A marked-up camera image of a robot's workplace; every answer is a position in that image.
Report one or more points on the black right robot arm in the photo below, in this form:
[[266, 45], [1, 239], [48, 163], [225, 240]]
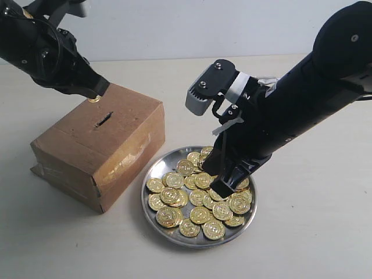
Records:
[[336, 73]]

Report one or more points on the gold coin lower left stack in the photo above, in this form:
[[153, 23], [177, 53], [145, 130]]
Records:
[[169, 217]]

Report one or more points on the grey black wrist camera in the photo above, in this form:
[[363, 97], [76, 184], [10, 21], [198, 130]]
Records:
[[220, 81]]

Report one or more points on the gold coin front bottom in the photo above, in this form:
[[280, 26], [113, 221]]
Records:
[[214, 229]]

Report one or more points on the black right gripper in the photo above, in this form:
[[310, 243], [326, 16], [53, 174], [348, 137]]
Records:
[[244, 147]]

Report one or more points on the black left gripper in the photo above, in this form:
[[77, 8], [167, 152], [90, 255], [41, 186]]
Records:
[[49, 55]]

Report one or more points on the brown cardboard slotted box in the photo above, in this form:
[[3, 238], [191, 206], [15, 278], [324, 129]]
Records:
[[94, 152]]

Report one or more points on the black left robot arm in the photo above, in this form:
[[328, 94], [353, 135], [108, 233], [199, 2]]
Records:
[[9, 31]]

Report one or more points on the round silver metal plate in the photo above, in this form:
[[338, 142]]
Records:
[[167, 163]]

